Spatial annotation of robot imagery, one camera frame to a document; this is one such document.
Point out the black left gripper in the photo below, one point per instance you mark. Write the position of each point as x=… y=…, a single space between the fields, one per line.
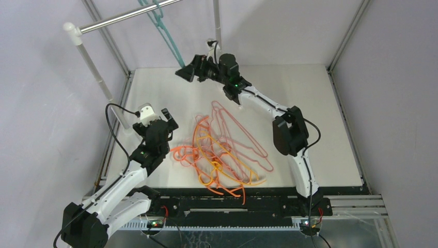
x=140 y=128

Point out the yellow plastic hanger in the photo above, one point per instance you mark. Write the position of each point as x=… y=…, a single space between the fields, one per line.
x=220 y=161

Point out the chrome rack top bar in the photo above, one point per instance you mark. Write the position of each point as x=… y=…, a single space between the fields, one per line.
x=124 y=16

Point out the teal plastic hanger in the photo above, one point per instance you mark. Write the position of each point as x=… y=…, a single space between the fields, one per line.
x=156 y=17

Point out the aluminium frame rail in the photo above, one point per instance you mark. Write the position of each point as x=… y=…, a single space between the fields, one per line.
x=115 y=123

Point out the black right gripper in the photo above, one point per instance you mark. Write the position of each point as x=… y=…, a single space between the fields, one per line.
x=197 y=68

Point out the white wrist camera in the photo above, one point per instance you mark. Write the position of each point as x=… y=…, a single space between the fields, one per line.
x=147 y=114
x=214 y=49

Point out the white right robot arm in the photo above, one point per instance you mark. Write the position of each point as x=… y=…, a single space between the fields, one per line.
x=289 y=127

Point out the pink wire hanger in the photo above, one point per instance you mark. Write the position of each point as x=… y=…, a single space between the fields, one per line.
x=235 y=138
x=219 y=159
x=245 y=165

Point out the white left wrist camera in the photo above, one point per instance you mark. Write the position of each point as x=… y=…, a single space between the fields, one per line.
x=147 y=114

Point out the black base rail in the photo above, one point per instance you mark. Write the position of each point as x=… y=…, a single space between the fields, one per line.
x=256 y=208

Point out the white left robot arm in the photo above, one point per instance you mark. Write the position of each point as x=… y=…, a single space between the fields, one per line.
x=92 y=222

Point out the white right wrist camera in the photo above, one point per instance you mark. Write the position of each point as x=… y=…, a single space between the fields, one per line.
x=214 y=49

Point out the white rack right post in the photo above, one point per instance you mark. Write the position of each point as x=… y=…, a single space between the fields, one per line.
x=217 y=21

